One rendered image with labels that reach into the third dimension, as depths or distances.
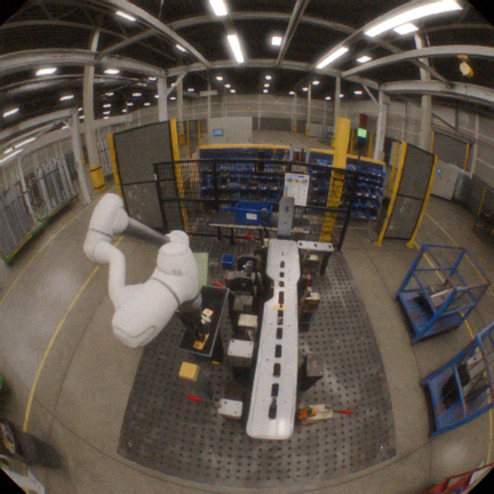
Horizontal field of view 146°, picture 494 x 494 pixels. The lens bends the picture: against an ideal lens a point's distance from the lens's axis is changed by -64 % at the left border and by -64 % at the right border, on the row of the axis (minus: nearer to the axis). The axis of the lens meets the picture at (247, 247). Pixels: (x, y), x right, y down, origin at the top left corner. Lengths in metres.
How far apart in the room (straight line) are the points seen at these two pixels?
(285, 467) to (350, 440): 0.38
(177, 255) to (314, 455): 1.17
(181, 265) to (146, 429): 1.06
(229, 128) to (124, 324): 7.53
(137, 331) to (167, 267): 0.17
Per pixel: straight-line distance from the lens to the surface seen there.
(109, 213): 0.97
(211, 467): 1.23
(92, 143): 8.39
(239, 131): 7.71
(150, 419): 1.31
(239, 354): 0.86
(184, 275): 0.50
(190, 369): 0.81
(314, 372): 0.96
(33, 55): 3.03
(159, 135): 3.19
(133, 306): 0.46
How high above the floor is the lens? 1.90
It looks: 36 degrees down
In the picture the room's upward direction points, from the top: straight up
